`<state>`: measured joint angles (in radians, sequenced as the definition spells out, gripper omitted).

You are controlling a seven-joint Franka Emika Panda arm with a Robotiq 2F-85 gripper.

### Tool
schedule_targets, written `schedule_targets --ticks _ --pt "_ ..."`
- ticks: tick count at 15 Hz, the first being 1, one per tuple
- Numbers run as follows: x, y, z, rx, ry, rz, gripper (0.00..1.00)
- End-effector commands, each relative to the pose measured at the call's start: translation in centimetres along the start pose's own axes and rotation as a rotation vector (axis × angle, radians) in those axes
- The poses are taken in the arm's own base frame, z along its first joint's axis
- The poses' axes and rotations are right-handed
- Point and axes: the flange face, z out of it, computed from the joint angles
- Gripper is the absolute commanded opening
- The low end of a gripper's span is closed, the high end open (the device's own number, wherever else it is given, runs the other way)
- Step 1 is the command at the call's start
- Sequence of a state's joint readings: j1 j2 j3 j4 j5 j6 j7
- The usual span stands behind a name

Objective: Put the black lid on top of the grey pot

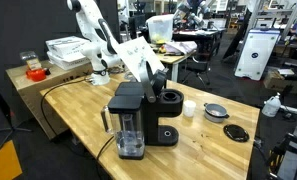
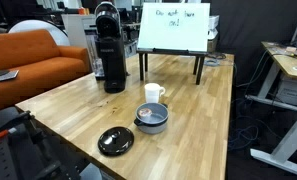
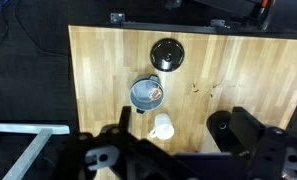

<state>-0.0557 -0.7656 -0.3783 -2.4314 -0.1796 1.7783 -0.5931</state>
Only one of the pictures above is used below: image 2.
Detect black round pot lid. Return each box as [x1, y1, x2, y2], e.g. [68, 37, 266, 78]
[97, 125, 135, 157]

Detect grey cooking pot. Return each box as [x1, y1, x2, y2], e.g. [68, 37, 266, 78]
[133, 102, 170, 135]

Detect white ceramic mug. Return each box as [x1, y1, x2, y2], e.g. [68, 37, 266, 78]
[144, 82, 167, 104]

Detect black whiteboard stand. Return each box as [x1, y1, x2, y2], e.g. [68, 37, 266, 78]
[136, 47, 209, 86]

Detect black coffee machine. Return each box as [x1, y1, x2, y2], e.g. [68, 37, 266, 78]
[93, 1, 128, 94]

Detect clear water tank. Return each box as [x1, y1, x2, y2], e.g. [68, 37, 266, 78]
[89, 33, 106, 81]

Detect white whiteboard with writing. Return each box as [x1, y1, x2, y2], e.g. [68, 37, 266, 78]
[136, 2, 211, 53]

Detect tan cardboard cabinet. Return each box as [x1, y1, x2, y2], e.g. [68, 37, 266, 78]
[206, 38, 219, 54]

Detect white cardboard box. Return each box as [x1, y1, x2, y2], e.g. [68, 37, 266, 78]
[208, 14, 221, 30]
[207, 28, 219, 41]

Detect white cabinet panel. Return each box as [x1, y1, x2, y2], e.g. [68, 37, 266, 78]
[61, 13, 97, 49]

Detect orange sofa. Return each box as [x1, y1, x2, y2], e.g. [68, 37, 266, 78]
[0, 28, 92, 114]

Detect white round dome chair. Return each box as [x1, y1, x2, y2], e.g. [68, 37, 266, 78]
[8, 19, 71, 47]

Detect wooden desk grey legs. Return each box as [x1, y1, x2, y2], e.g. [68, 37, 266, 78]
[244, 41, 297, 179]

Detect grey tablet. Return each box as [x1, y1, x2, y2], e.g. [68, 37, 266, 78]
[0, 69, 20, 84]

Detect white printer box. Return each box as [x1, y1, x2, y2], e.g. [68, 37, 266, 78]
[275, 73, 297, 108]

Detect grey coiled cable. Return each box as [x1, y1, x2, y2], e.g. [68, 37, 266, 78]
[203, 52, 228, 68]

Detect blue floor cables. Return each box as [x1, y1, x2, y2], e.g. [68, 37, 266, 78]
[227, 96, 260, 152]

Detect black camera mount frame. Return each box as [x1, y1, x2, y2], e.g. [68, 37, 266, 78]
[0, 106, 89, 180]

